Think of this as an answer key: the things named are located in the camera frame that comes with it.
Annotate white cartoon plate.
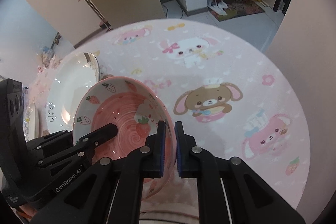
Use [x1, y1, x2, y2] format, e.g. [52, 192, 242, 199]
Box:
[23, 102, 39, 142]

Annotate pink strawberry bowl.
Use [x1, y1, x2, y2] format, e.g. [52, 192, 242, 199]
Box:
[72, 76, 176, 200]

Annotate white life plate front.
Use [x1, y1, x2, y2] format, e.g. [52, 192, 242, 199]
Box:
[46, 52, 100, 133]

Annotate pink cartoon tablecloth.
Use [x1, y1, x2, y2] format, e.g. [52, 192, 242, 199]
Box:
[28, 19, 310, 207]

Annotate bathroom floor mat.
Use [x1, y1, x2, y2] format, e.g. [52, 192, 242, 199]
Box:
[208, 0, 265, 22]

